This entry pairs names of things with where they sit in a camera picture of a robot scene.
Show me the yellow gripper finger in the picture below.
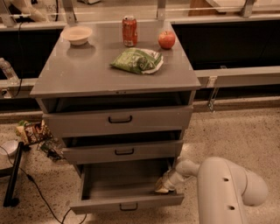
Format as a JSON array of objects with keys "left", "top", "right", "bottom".
[{"left": 155, "top": 177, "right": 172, "bottom": 193}]

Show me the grey bottom drawer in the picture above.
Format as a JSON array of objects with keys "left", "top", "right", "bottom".
[{"left": 71, "top": 158, "right": 184, "bottom": 214}]

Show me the grey drawer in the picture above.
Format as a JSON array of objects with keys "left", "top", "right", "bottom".
[
  {"left": 62, "top": 140, "right": 183, "bottom": 165},
  {"left": 71, "top": 158, "right": 184, "bottom": 214},
  {"left": 43, "top": 106, "right": 193, "bottom": 138}
]

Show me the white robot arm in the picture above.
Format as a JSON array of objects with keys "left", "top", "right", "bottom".
[{"left": 155, "top": 157, "right": 269, "bottom": 224}]

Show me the grey top drawer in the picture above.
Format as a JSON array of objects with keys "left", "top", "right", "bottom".
[{"left": 43, "top": 106, "right": 193, "bottom": 138}]

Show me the grey middle drawer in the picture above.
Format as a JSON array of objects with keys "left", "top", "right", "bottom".
[{"left": 62, "top": 140, "right": 183, "bottom": 165}]

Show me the grey drawer cabinet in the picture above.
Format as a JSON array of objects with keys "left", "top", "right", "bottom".
[{"left": 30, "top": 20, "right": 202, "bottom": 178}]

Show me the dark green wrapper on floor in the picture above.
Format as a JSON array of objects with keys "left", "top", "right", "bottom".
[{"left": 39, "top": 139, "right": 64, "bottom": 162}]

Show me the green chip bag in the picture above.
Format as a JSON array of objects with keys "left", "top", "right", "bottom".
[{"left": 111, "top": 47, "right": 164, "bottom": 74}]

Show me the red apple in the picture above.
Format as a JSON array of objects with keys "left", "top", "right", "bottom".
[{"left": 158, "top": 31, "right": 176, "bottom": 50}]

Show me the brown snack bag on floor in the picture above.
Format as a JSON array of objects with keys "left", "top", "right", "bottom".
[{"left": 16, "top": 121, "right": 53, "bottom": 145}]

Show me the black stand leg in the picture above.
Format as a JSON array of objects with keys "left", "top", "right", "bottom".
[{"left": 0, "top": 142, "right": 24, "bottom": 207}]

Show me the orange soda can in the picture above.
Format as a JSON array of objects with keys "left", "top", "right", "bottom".
[{"left": 122, "top": 15, "right": 137, "bottom": 47}]

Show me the white round floor base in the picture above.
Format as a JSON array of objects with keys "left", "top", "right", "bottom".
[{"left": 0, "top": 140, "right": 18, "bottom": 156}]

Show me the white bowl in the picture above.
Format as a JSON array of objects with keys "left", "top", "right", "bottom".
[{"left": 60, "top": 26, "right": 92, "bottom": 46}]

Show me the clear plastic bottle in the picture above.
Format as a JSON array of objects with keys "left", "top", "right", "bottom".
[{"left": 0, "top": 58, "right": 19, "bottom": 85}]

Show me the black floor cable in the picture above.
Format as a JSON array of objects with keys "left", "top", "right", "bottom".
[{"left": 0, "top": 145, "right": 88, "bottom": 224}]

